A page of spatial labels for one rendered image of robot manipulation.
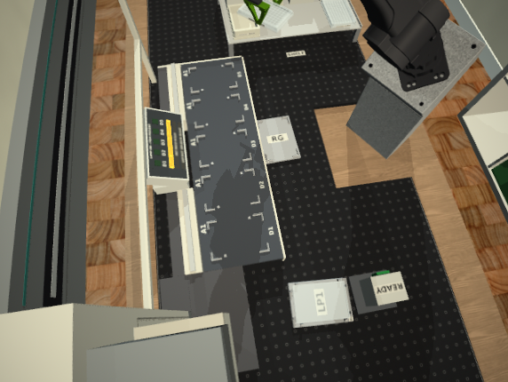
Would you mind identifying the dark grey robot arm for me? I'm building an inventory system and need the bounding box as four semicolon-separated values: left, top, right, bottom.
361;0;450;92

